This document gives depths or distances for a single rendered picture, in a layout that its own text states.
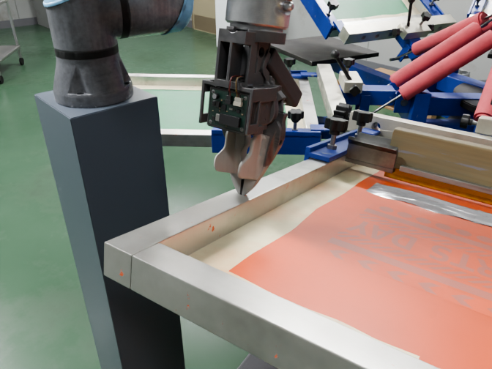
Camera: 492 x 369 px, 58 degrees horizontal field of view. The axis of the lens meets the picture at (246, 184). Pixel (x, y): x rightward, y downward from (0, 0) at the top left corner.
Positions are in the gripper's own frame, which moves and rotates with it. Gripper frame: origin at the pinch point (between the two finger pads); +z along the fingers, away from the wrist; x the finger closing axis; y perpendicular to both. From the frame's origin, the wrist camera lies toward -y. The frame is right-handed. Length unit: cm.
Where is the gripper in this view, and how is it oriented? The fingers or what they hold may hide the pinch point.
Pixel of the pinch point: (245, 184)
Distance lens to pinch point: 61.0
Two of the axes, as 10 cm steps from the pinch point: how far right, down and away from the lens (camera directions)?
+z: -1.2, 9.4, 3.3
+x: 8.4, 2.7, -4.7
